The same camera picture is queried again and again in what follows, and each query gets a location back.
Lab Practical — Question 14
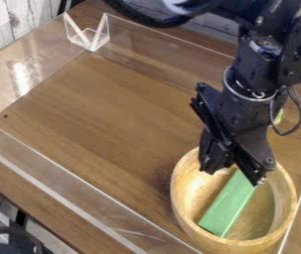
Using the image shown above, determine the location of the red toy strawberry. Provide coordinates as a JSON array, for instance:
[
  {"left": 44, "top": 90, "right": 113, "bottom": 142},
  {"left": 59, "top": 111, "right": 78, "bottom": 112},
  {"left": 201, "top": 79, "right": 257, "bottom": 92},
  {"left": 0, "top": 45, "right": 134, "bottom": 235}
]
[{"left": 273, "top": 108, "right": 284, "bottom": 125}]

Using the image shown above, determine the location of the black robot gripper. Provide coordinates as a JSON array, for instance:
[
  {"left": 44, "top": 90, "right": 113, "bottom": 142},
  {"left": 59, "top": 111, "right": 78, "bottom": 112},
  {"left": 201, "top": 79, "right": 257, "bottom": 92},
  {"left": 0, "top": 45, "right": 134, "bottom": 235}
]
[{"left": 192, "top": 68, "right": 287, "bottom": 187}]

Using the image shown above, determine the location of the black equipment lower left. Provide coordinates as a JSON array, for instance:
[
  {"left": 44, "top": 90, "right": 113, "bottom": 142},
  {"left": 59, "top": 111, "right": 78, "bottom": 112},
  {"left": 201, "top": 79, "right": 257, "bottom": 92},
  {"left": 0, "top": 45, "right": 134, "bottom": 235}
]
[{"left": 0, "top": 222, "right": 55, "bottom": 254}]

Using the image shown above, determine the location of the brown wooden bowl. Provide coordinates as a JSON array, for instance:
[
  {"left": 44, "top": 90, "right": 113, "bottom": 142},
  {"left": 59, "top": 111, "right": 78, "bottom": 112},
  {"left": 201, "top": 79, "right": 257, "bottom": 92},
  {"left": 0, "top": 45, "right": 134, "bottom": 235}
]
[{"left": 170, "top": 150, "right": 298, "bottom": 254}]

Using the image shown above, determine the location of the green rectangular block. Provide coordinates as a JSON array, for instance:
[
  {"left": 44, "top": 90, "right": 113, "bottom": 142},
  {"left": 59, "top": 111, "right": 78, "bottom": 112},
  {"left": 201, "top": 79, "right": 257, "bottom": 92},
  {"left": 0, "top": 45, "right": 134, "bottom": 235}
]
[{"left": 198, "top": 170, "right": 256, "bottom": 237}]

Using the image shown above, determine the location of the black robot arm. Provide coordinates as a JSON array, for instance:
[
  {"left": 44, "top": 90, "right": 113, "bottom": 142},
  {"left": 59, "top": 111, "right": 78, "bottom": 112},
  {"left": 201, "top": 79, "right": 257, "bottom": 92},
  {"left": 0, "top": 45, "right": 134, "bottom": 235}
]
[{"left": 103, "top": 0, "right": 301, "bottom": 186}]

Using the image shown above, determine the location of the clear acrylic corner bracket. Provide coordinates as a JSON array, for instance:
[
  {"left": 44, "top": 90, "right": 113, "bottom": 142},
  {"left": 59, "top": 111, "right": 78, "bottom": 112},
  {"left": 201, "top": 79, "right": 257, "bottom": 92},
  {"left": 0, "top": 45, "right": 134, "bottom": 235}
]
[{"left": 63, "top": 13, "right": 110, "bottom": 52}]

